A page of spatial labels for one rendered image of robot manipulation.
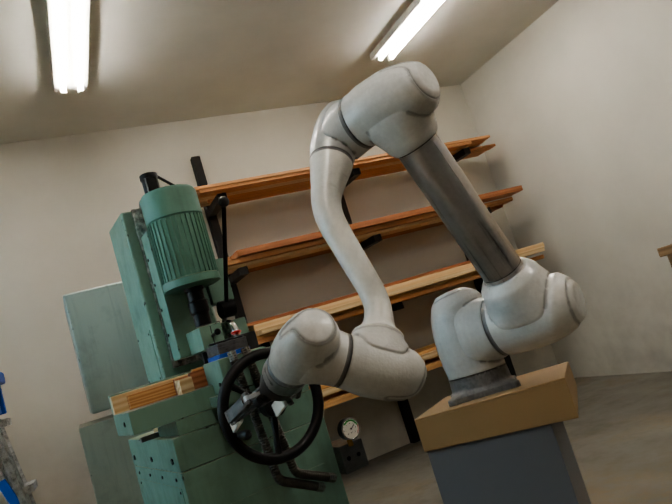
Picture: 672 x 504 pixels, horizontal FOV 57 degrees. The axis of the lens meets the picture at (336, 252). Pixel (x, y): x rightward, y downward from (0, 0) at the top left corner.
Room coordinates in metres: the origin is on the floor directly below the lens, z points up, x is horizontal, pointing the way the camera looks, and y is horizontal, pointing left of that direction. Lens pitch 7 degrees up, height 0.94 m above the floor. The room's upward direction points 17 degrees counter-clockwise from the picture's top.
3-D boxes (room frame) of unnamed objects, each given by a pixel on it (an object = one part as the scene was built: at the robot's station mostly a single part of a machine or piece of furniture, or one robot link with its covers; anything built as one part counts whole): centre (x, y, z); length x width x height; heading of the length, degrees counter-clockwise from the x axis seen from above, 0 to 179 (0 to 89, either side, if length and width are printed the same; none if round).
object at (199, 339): (1.89, 0.46, 1.03); 0.14 x 0.07 x 0.09; 33
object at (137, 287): (2.12, 0.61, 1.16); 0.22 x 0.22 x 0.72; 33
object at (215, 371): (1.71, 0.36, 0.91); 0.15 x 0.14 x 0.09; 123
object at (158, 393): (1.90, 0.42, 0.92); 0.62 x 0.02 x 0.04; 123
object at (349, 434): (1.83, 0.12, 0.65); 0.06 x 0.04 x 0.08; 123
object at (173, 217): (1.87, 0.45, 1.35); 0.18 x 0.18 x 0.31
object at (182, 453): (1.98, 0.52, 0.76); 0.57 x 0.45 x 0.09; 33
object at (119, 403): (1.88, 0.47, 0.92); 0.60 x 0.02 x 0.05; 123
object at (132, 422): (1.78, 0.40, 0.87); 0.61 x 0.30 x 0.06; 123
